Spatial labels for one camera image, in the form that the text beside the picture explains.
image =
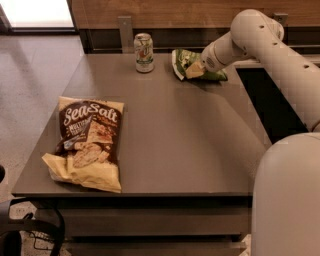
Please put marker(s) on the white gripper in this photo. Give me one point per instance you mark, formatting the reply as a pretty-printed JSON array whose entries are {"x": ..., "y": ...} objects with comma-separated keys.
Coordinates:
[{"x": 211, "y": 61}]

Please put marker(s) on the green jalapeno chip bag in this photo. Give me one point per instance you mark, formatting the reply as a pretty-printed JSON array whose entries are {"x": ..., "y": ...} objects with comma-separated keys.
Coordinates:
[{"x": 182, "y": 59}]

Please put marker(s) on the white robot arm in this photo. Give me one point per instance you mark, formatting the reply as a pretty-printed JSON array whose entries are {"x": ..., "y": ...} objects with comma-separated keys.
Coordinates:
[{"x": 286, "y": 195}]

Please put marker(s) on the brown sea salt chip bag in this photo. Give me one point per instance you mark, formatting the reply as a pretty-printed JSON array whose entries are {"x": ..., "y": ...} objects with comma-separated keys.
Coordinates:
[{"x": 87, "y": 152}]

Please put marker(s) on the silver green soda can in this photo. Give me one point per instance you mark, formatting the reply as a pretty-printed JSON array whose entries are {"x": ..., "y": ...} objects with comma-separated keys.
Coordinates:
[{"x": 143, "y": 46}]

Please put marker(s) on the grey upper drawer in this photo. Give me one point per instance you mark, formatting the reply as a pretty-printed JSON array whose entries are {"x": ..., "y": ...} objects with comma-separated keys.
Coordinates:
[{"x": 156, "y": 222}]

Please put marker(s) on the grey drawer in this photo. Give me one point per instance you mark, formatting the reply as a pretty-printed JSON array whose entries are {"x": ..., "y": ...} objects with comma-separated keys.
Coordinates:
[
  {"x": 156, "y": 222},
  {"x": 157, "y": 249}
]

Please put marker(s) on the grey lower drawer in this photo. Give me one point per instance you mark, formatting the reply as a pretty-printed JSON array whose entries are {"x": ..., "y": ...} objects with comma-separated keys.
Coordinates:
[{"x": 157, "y": 249}]

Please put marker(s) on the black chair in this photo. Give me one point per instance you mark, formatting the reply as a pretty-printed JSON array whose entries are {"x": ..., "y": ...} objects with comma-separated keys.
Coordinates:
[{"x": 10, "y": 238}]

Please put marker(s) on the left metal bracket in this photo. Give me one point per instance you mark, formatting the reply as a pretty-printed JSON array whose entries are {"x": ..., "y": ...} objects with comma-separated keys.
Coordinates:
[{"x": 126, "y": 34}]

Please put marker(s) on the metal bracket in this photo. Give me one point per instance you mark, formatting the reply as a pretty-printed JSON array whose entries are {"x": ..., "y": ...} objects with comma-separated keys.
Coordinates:
[
  {"x": 280, "y": 18},
  {"x": 126, "y": 34}
]

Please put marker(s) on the right metal bracket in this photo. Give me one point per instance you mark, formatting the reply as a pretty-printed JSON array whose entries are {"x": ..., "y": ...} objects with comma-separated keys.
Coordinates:
[{"x": 280, "y": 18}]

